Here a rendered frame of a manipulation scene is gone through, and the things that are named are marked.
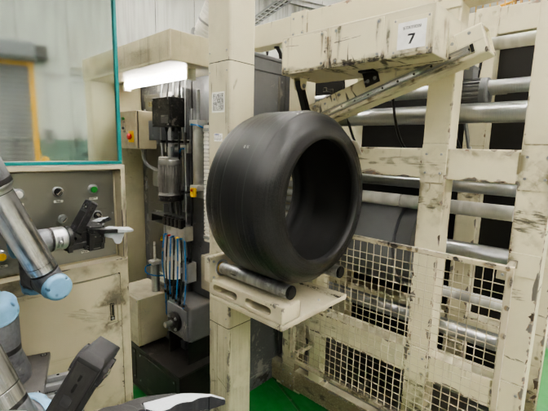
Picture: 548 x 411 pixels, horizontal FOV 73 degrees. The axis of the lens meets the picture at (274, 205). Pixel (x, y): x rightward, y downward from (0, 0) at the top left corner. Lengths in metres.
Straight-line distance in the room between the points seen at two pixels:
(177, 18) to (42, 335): 10.04
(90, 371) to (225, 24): 1.27
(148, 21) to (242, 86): 9.49
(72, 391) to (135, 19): 10.58
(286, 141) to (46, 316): 1.03
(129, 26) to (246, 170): 9.84
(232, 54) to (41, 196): 0.83
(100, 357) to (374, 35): 1.22
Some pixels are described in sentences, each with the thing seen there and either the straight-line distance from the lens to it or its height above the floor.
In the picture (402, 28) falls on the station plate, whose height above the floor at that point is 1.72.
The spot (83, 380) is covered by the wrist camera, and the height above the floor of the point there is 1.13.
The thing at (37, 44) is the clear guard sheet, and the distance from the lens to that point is 1.51.
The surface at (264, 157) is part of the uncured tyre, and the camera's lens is 1.04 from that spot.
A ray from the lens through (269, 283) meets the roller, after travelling 1.22.
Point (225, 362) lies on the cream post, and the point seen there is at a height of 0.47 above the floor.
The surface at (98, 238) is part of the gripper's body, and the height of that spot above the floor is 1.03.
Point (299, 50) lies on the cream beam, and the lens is 1.55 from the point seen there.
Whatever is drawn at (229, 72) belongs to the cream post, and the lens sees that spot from 1.43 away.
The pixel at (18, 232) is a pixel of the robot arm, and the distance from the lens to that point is 1.16.
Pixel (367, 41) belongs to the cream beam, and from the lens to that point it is 1.39.
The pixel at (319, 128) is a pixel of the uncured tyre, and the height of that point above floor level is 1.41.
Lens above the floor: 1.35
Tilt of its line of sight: 9 degrees down
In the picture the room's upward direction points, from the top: 1 degrees clockwise
